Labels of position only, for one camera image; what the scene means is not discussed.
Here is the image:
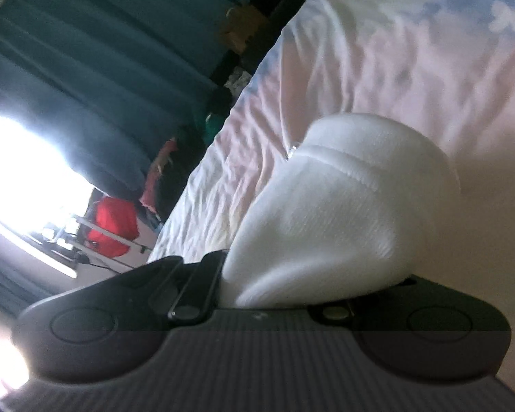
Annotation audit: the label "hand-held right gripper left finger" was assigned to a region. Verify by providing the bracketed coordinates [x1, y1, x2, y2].
[95, 251, 230, 322]

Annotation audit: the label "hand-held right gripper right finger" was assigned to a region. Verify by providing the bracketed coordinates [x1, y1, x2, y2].
[308, 278, 418, 323]

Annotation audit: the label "white knit garment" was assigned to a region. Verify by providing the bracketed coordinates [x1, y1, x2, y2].
[218, 113, 461, 308]

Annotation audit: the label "pink and red clothes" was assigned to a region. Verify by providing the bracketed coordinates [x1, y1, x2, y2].
[138, 137, 179, 215]

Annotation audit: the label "red bag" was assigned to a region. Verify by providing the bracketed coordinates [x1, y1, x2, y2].
[84, 195, 139, 259]

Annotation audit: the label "green cloth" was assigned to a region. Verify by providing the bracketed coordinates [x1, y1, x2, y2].
[203, 113, 224, 143]

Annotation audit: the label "teal curtain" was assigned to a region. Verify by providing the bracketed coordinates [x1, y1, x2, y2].
[0, 0, 252, 200]

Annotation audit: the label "pastel butterfly print bed sheet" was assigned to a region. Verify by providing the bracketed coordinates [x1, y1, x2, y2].
[148, 0, 515, 396]

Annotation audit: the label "brown cardboard box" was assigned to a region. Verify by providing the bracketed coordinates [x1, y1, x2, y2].
[220, 3, 270, 55]

